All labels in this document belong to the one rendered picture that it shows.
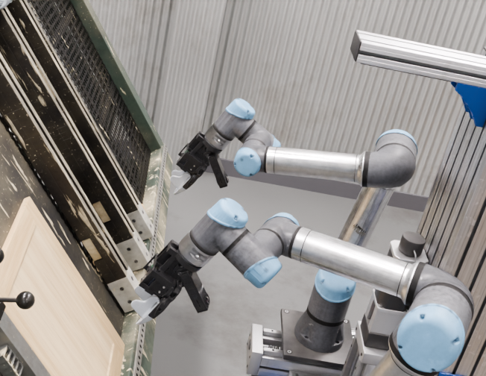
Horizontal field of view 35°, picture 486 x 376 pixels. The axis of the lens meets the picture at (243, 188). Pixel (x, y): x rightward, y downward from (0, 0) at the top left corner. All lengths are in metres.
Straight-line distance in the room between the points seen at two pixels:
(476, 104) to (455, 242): 0.31
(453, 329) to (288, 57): 3.79
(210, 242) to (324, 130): 3.77
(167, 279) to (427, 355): 0.56
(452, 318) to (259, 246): 0.41
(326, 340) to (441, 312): 0.86
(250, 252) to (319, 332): 0.75
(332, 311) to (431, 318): 0.81
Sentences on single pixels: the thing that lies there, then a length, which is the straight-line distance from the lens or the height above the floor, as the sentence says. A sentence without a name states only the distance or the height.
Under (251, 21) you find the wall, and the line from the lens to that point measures 5.02.
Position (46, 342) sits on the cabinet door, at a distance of 1.96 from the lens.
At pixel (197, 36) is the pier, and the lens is 4.90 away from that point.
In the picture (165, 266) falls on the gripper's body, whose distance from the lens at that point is 1.65.
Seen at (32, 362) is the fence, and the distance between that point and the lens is 1.82.
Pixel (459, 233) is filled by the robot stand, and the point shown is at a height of 1.67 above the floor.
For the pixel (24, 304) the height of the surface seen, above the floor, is 1.43.
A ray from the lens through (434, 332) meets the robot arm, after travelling 1.46.
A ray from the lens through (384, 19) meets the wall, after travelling 5.09.
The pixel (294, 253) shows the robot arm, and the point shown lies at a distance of 1.66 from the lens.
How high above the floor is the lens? 2.45
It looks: 28 degrees down
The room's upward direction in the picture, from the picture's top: 13 degrees clockwise
